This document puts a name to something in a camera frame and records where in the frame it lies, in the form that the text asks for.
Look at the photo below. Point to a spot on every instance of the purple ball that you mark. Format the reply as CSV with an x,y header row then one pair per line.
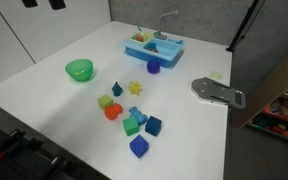
x,y
153,66

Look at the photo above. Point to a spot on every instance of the grey toy faucet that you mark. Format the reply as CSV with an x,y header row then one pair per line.
x,y
164,20

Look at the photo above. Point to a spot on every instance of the black pole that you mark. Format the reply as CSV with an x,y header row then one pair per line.
x,y
244,25

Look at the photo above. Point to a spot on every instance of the small orange toy food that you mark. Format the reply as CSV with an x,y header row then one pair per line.
x,y
139,38

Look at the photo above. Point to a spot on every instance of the royal blue cube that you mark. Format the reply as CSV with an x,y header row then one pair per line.
x,y
139,146

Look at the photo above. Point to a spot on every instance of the yellow star toy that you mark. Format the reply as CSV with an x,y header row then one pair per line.
x,y
135,88

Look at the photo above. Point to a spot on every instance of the light blue toy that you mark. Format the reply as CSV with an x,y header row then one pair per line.
x,y
138,115

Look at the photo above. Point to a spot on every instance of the light blue toy sink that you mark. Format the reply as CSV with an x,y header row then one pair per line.
x,y
164,55

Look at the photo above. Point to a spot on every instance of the yellow-green sink tray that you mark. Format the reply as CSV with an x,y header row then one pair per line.
x,y
147,36

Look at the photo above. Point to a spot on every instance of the wooden toy shelf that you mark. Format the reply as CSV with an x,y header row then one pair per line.
x,y
277,96

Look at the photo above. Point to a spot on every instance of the teal tree toy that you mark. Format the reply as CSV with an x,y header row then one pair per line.
x,y
117,89

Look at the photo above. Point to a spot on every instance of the green translucent bowl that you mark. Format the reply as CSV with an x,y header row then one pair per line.
x,y
79,69

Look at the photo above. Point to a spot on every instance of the orange toy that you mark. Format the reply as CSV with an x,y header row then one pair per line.
x,y
112,111

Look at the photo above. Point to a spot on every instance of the black clamp equipment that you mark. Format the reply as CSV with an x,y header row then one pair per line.
x,y
20,156

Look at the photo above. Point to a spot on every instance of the light green cube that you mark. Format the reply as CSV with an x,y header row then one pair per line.
x,y
105,101

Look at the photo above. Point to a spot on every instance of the navy blue cube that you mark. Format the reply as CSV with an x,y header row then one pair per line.
x,y
153,126

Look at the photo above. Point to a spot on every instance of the small yellow-green flat piece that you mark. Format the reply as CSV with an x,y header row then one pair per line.
x,y
216,75

